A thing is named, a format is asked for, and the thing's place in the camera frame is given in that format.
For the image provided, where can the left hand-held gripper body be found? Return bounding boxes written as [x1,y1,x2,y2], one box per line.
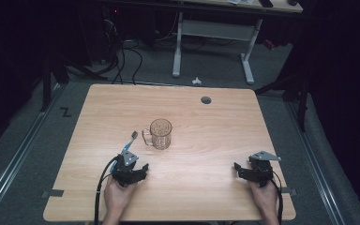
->
[111,150,145,188]

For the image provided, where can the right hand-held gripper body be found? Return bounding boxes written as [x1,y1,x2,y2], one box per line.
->
[246,150,282,188]

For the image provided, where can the blue and white toothbrush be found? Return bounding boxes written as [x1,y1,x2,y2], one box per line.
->
[110,130,139,173]

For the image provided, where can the clear glass mug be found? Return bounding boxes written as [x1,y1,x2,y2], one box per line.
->
[142,118,173,151]

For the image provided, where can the person's left hand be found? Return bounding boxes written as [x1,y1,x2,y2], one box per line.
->
[103,177,139,219]

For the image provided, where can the person's right hand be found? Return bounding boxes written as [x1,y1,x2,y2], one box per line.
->
[247,179,279,218]

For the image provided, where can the black tape strip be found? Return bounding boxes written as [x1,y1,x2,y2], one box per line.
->
[280,186,298,197]
[41,188,66,199]

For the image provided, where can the black metal stand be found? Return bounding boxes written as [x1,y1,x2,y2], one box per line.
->
[39,51,109,113]
[253,69,311,133]

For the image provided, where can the desk with white legs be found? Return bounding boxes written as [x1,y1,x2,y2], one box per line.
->
[156,0,304,85]

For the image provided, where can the dark computer tower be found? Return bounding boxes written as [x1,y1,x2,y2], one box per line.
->
[99,5,124,65]

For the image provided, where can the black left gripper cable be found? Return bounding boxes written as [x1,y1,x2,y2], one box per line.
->
[93,155,122,225]

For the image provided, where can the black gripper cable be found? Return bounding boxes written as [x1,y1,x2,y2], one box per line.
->
[270,170,284,225]
[93,155,122,225]

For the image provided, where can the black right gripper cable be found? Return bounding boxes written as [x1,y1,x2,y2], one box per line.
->
[270,170,284,225]

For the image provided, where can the metal floor rail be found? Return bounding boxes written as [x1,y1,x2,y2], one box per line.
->
[0,82,64,218]
[284,98,347,225]

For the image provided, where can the black floor cables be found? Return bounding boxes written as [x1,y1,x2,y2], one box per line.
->
[97,18,144,86]

